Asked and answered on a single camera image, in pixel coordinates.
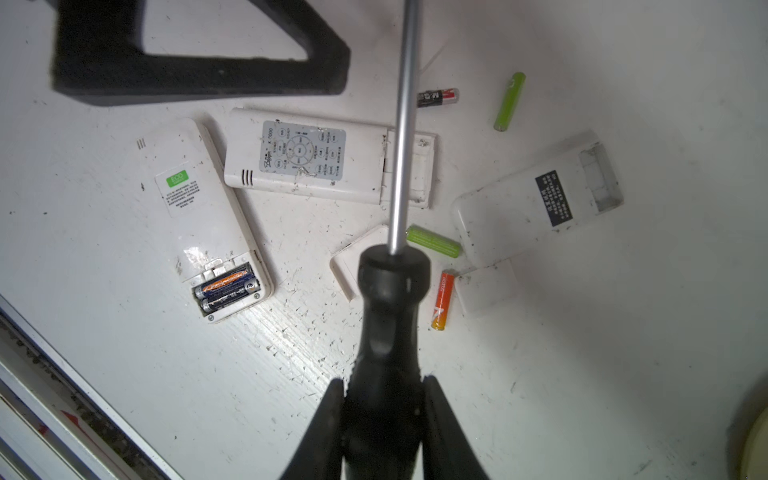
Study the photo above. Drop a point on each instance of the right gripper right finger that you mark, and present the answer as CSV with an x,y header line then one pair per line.
x,y
446,452

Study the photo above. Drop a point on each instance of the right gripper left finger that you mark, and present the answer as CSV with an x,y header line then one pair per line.
x,y
319,453

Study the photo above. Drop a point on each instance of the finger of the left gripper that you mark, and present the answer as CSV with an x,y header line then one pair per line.
x,y
98,59

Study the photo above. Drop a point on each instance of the black yellow screwdriver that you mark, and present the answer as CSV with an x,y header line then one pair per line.
x,y
382,409

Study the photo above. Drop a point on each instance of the white battery cover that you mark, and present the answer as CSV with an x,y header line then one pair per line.
x,y
481,289
344,264

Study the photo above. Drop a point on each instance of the dark silver battery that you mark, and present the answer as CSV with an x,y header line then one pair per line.
x,y
218,300

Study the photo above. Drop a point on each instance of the blue orange battery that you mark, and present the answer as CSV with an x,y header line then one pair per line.
x,y
222,284

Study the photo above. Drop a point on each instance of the green battery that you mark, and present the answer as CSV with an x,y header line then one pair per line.
x,y
433,241
509,101

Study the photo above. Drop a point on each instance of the white red remote control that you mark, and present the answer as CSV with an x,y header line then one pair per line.
x,y
570,185

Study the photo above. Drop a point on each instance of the black battery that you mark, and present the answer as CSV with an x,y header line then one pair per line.
x,y
434,98

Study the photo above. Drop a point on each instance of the cream ceramic plate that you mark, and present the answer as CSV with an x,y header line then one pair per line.
x,y
754,458

